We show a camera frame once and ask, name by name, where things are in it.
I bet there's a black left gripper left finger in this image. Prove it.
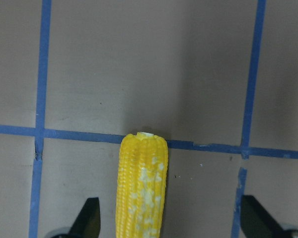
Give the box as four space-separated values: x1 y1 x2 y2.
67 197 100 238

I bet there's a yellow corn cob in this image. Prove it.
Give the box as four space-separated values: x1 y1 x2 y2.
115 132 168 238

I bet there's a brown paper table mat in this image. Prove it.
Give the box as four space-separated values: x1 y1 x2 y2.
0 0 298 238

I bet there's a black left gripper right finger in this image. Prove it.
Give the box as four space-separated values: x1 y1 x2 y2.
240 195 298 238

